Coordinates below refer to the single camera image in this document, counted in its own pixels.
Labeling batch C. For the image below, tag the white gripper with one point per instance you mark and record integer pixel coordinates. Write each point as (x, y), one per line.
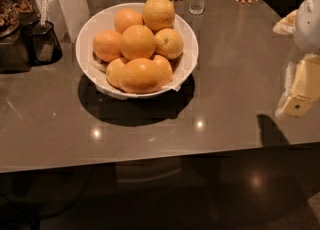
(309, 24)

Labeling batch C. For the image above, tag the white ceramic bowl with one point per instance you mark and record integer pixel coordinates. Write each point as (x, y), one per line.
(86, 37)

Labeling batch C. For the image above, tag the back left orange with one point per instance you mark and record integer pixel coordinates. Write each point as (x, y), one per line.
(125, 18)

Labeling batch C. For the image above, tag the front left orange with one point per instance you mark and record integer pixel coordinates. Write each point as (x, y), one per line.
(113, 71)

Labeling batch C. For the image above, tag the black mesh container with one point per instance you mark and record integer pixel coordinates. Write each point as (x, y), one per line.
(43, 45)

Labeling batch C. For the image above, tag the front large orange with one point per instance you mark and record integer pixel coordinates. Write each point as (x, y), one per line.
(140, 76)

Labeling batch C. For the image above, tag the centre orange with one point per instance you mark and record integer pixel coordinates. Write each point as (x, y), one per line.
(137, 41)

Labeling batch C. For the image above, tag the white utensil in container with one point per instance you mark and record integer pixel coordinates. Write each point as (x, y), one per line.
(43, 11)

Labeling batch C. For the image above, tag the dark tray of food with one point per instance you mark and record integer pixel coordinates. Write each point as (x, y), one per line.
(15, 55)

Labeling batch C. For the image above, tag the front right orange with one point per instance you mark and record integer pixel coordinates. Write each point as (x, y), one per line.
(165, 67)

